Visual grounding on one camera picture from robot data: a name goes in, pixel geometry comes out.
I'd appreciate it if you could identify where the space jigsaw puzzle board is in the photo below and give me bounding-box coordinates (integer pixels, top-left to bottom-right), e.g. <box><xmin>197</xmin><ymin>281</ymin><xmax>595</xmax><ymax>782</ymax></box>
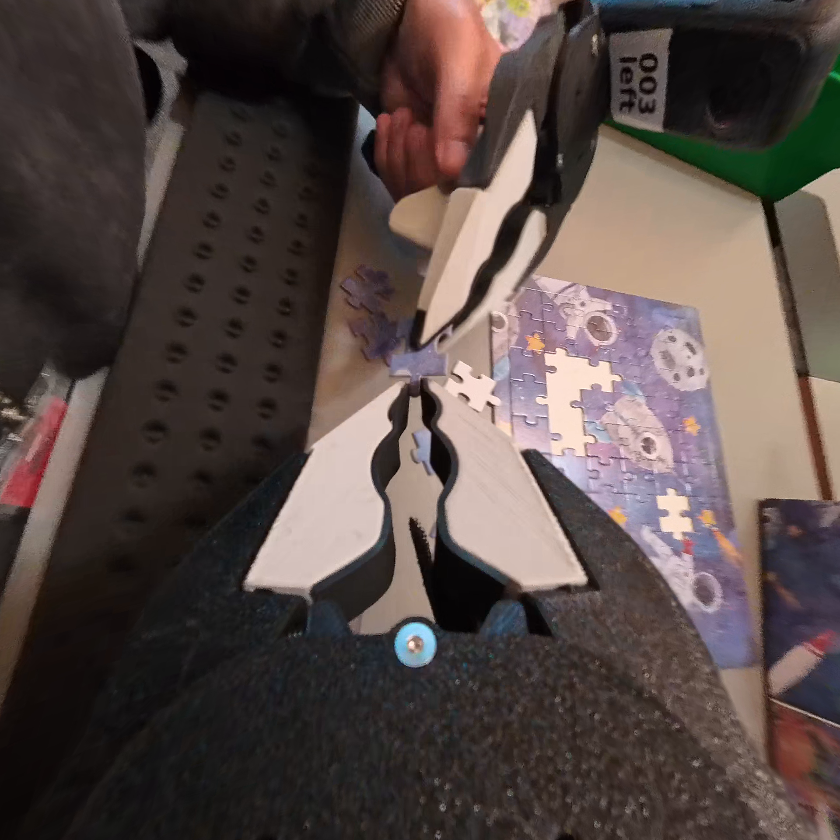
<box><xmin>491</xmin><ymin>276</ymin><xmax>757</xmax><ymax>669</ymax></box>

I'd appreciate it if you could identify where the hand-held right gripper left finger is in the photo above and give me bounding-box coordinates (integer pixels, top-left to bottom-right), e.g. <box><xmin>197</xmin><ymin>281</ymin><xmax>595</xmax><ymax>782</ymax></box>
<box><xmin>243</xmin><ymin>384</ymin><xmax>412</xmax><ymax>619</ymax></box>

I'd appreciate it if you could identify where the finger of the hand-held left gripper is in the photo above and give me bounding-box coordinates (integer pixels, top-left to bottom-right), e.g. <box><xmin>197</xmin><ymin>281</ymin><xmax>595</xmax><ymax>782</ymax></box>
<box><xmin>387</xmin><ymin>113</ymin><xmax>540</xmax><ymax>349</ymax></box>
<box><xmin>438</xmin><ymin>205</ymin><xmax>550</xmax><ymax>343</ymax></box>

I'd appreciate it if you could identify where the person's left forearm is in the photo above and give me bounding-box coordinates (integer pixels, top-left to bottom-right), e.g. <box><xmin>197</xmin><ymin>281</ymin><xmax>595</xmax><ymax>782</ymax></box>
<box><xmin>134</xmin><ymin>0</ymin><xmax>411</xmax><ymax>109</ymax></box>

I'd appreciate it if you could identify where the white-backed jigsaw puzzle piece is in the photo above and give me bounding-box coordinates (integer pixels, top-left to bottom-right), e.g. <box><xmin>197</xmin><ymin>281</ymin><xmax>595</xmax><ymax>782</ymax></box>
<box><xmin>445</xmin><ymin>360</ymin><xmax>504</xmax><ymax>412</ymax></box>

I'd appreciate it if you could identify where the beige desk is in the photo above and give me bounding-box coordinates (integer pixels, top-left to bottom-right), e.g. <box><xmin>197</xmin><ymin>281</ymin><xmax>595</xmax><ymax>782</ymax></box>
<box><xmin>0</xmin><ymin>98</ymin><xmax>840</xmax><ymax>756</ymax></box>

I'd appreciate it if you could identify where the green plastic bin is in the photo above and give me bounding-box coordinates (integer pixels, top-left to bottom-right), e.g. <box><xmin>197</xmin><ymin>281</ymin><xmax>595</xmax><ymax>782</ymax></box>
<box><xmin>600</xmin><ymin>62</ymin><xmax>840</xmax><ymax>202</ymax></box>

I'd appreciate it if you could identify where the space print puzzle box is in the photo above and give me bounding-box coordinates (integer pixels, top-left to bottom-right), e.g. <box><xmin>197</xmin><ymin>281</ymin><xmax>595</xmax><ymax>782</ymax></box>
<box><xmin>758</xmin><ymin>499</ymin><xmax>840</xmax><ymax>840</ymax></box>

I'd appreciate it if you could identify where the black perforated pad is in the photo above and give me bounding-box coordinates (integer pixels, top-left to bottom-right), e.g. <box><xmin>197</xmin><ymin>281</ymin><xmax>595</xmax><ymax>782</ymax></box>
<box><xmin>0</xmin><ymin>92</ymin><xmax>357</xmax><ymax>723</ymax></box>

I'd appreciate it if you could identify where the colourful jigsaw puzzle board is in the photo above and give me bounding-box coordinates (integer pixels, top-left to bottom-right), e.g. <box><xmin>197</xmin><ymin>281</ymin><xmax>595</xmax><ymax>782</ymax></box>
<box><xmin>482</xmin><ymin>0</ymin><xmax>568</xmax><ymax>50</ymax></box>

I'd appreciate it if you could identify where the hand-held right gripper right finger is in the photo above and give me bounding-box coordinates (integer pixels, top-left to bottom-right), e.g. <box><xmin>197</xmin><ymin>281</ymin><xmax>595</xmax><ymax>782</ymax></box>
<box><xmin>420</xmin><ymin>379</ymin><xmax>588</xmax><ymax>620</ymax></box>

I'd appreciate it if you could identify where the person's left hand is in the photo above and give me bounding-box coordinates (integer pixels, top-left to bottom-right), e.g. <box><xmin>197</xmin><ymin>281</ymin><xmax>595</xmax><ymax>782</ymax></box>
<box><xmin>374</xmin><ymin>0</ymin><xmax>504</xmax><ymax>199</ymax></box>

